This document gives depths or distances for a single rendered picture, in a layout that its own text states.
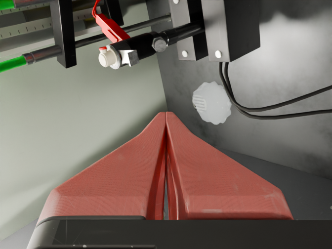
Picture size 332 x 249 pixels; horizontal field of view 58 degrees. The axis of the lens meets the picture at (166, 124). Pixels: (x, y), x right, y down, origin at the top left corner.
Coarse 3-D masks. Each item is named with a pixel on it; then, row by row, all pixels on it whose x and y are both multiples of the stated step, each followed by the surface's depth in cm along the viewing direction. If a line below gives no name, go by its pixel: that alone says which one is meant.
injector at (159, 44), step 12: (192, 24) 41; (204, 24) 42; (144, 36) 35; (156, 36) 36; (168, 36) 38; (180, 36) 39; (120, 48) 33; (132, 48) 34; (144, 48) 35; (156, 48) 34; (120, 60) 33
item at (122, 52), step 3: (120, 51) 33; (123, 51) 32; (126, 51) 32; (129, 51) 31; (123, 54) 32; (123, 57) 33; (126, 57) 32; (123, 60) 33; (126, 60) 32; (123, 63) 33
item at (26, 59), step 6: (24, 54) 46; (30, 54) 46; (6, 60) 44; (12, 60) 45; (18, 60) 45; (24, 60) 46; (30, 60) 46; (0, 66) 43; (6, 66) 44; (12, 66) 45; (18, 66) 45; (0, 72) 44
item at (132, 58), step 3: (132, 51) 31; (135, 51) 31; (126, 54) 30; (129, 54) 30; (132, 54) 31; (135, 54) 31; (129, 57) 30; (132, 57) 31; (135, 57) 31; (129, 60) 30; (132, 60) 31; (135, 60) 31; (138, 60) 31; (129, 63) 31; (132, 63) 31; (135, 63) 31
